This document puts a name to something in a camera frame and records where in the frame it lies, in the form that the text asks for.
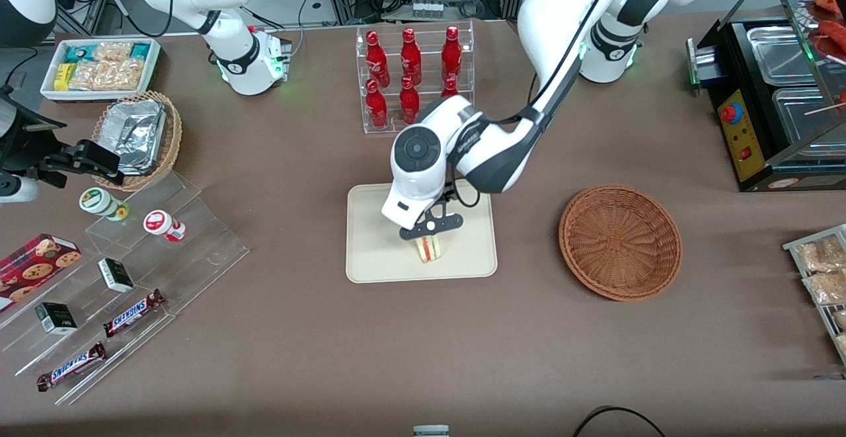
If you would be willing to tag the red cola bottle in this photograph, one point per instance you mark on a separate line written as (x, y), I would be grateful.
(377, 106)
(450, 86)
(410, 57)
(451, 53)
(408, 96)
(377, 57)

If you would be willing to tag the white rectangular snack bin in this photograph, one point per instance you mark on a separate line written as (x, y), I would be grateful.
(49, 90)

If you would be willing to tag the clear acrylic step display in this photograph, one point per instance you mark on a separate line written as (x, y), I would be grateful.
(198, 252)

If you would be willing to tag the small black carton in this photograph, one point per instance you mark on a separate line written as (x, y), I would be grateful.
(115, 275)
(56, 318)

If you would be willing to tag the snickers chocolate bar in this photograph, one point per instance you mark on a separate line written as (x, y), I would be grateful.
(69, 367)
(132, 313)

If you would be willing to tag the triangular sandwich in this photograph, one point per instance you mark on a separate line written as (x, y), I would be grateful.
(428, 250)

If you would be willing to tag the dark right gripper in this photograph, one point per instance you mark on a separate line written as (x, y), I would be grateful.
(34, 148)

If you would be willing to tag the cream rectangular serving tray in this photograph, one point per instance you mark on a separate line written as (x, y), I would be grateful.
(370, 252)

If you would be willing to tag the yellow snack packet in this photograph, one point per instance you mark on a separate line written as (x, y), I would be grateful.
(63, 77)

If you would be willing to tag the round brown wicker basket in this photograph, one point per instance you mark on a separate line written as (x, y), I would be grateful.
(618, 242)

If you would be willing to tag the clear bag of snacks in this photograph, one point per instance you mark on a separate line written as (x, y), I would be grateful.
(819, 255)
(841, 319)
(842, 344)
(826, 287)

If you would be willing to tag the black hot food warmer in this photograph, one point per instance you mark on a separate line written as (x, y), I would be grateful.
(733, 60)

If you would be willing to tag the teal snack packet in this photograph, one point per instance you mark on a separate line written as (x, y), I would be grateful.
(78, 53)
(140, 50)

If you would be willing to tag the red tartan cookie box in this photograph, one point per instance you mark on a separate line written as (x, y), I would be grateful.
(33, 265)

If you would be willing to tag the clear acrylic bottle rack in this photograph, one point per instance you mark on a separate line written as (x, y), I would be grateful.
(360, 119)

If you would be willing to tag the clear bag of crackers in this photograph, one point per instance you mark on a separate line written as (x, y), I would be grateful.
(112, 52)
(106, 75)

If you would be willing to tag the light wicker basket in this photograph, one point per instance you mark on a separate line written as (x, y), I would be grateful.
(173, 139)

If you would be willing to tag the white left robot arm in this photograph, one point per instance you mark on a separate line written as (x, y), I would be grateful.
(555, 14)

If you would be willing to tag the green lidded yogurt cup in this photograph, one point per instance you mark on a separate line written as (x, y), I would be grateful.
(99, 202)

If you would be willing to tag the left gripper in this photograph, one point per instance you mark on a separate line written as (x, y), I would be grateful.
(443, 198)

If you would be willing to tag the stacked aluminium foil containers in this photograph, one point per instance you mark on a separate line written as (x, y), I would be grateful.
(135, 133)

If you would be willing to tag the wooden skewer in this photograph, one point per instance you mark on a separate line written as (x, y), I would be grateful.
(826, 110)

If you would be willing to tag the grey device edge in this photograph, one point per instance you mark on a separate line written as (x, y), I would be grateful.
(431, 431)

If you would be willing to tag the red lidded yogurt cup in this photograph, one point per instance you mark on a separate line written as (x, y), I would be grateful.
(158, 223)

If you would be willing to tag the steel warmer pan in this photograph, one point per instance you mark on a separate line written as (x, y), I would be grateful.
(783, 53)
(803, 119)

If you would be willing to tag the white terminal block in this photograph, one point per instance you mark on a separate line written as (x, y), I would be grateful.
(428, 8)

